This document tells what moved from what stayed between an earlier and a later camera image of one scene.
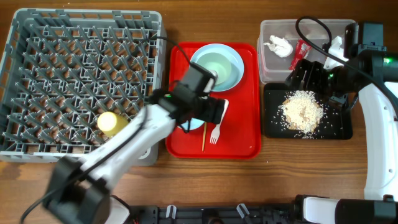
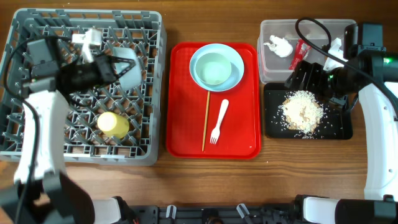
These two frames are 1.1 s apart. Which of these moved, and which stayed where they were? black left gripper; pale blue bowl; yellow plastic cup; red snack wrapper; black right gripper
Moved: pale blue bowl; black left gripper
Stayed: black right gripper; red snack wrapper; yellow plastic cup
